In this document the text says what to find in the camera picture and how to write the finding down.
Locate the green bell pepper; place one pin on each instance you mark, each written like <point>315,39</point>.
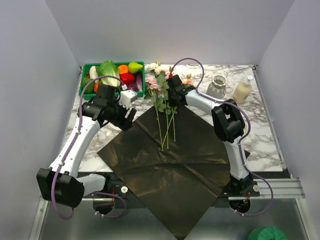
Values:
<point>90,88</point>

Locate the red bell pepper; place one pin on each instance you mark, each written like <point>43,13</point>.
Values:
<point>127,78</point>

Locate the black wrapping paper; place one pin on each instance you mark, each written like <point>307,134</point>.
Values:
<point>177,172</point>

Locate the cream soap dispenser bottle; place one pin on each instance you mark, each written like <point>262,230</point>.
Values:
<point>243,90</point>

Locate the light pink flower stem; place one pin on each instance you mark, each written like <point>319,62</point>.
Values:
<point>155,92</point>

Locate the green cloth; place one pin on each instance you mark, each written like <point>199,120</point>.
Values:
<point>267,233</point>

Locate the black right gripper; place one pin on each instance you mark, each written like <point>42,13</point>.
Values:
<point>171,102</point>

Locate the white radish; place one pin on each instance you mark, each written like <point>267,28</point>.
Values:
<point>93,74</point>

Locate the green pear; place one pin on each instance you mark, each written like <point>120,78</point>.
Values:
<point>134,67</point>

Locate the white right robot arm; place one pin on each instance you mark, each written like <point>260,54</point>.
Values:
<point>228,126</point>

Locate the white flower stem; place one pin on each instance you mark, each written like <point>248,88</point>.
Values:
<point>157,68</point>

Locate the orange fruit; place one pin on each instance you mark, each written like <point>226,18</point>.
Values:
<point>123,69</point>

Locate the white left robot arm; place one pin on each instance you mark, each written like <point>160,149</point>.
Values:
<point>60,183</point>

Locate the orange carrot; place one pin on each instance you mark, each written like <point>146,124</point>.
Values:
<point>96,86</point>

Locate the purple onion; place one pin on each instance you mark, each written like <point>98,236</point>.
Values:
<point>132,87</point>

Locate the white ribbed vase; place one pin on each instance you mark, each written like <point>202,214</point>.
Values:
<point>218,87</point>

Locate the green plastic basket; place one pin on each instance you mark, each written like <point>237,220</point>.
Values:
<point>86,69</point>

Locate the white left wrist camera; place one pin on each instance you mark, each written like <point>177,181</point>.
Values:
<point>126,97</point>

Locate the green lettuce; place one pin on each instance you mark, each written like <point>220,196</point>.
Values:
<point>108,68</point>

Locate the salmon pink flower stem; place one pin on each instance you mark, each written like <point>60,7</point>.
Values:
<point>165,109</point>

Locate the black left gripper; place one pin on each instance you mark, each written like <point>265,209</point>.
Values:
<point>123,123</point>

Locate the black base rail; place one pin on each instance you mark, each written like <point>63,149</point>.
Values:
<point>122,197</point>

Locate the purple eggplant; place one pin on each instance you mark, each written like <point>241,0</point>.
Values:
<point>139,81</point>

